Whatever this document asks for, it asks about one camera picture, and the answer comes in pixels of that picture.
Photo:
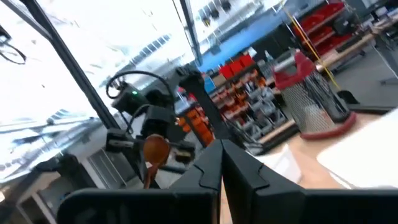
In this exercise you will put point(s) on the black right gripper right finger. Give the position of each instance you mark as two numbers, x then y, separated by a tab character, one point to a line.
280	205

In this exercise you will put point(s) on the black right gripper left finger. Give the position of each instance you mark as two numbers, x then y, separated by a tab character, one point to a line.
174	205

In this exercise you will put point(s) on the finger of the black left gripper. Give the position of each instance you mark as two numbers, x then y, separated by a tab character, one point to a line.
140	168
157	179

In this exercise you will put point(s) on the brown spoon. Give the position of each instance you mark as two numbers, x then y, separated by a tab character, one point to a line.
155	149

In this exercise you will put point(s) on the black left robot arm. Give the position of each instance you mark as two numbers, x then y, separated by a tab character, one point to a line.
199	93

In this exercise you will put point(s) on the grey cabinet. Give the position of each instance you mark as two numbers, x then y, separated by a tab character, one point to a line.
102	171

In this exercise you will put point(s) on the large white plastic bin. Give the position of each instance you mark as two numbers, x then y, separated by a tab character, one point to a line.
280	165

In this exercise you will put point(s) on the small white plastic bin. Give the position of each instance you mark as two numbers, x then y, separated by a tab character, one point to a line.
367	155

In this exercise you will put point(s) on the red steel box grater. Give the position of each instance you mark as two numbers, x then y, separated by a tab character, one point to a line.
311	105

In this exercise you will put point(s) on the shelf with orange bins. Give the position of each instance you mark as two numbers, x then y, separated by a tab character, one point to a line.
248	93

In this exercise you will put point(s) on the wooden workbench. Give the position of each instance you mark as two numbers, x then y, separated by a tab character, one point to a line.
348	49

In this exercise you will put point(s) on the rack with red bins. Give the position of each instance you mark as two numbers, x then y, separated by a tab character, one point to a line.
326	28

